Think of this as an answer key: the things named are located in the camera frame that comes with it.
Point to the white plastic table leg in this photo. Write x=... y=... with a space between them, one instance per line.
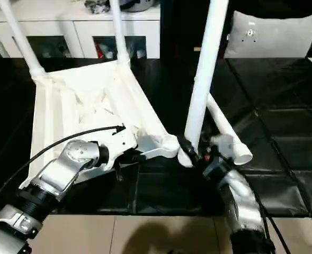
x=20 y=37
x=119 y=32
x=227 y=129
x=206 y=63

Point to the black table mat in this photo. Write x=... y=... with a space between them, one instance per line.
x=283 y=132

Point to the white glass-door cabinet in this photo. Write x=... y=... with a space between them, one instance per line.
x=65 y=32

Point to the black gear on cabinet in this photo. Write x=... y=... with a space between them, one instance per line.
x=129 y=5

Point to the grey cushion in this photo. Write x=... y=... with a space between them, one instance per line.
x=272 y=34

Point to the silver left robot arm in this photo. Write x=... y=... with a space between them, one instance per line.
x=55 y=174

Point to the white plastic table top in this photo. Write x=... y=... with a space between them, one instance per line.
x=92 y=95

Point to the black cabinet with yellow label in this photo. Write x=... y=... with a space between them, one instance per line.
x=179 y=32

